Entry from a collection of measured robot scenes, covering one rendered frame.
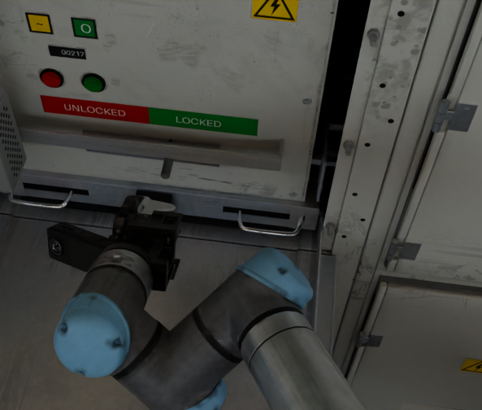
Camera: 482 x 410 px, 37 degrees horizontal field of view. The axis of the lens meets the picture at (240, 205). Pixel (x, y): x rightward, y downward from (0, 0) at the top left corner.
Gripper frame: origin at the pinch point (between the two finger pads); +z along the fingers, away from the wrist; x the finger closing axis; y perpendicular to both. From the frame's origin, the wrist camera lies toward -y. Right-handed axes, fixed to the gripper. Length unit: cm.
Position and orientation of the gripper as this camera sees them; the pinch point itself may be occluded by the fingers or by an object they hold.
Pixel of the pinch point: (141, 206)
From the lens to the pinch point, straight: 104.5
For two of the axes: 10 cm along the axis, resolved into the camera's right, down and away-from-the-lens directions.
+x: 0.8, -9.1, -4.0
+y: 9.9, 1.1, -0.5
